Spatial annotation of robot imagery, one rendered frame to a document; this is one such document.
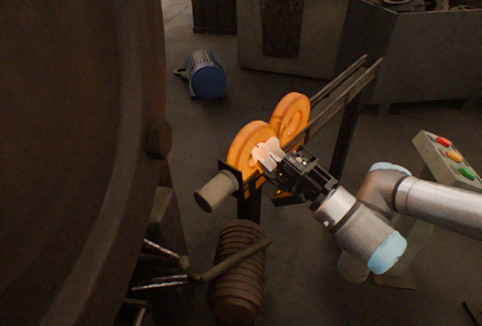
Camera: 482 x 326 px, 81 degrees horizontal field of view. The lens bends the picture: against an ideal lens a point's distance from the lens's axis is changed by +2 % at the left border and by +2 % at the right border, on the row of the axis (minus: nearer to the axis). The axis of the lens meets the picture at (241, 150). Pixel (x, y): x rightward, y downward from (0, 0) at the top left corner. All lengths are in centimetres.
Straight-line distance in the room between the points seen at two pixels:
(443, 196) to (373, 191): 14
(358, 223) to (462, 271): 104
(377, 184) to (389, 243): 18
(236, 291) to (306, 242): 78
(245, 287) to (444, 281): 102
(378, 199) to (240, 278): 36
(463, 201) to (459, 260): 98
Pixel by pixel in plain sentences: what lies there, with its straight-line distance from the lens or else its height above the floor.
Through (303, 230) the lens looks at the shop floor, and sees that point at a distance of 143.
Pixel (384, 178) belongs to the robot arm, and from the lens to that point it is 73.
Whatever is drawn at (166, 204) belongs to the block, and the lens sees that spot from 46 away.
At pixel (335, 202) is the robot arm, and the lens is 59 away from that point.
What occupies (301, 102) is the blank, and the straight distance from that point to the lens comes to 77.
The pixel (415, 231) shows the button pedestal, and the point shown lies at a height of 30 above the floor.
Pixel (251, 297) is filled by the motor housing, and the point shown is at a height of 52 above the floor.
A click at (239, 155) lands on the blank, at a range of 62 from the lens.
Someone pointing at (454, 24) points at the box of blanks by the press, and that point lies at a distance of 240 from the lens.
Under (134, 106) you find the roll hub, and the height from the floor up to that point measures 106.
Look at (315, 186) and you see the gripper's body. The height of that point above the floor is 72.
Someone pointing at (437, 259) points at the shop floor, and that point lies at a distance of 158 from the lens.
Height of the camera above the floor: 113
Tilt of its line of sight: 38 degrees down
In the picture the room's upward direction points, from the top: straight up
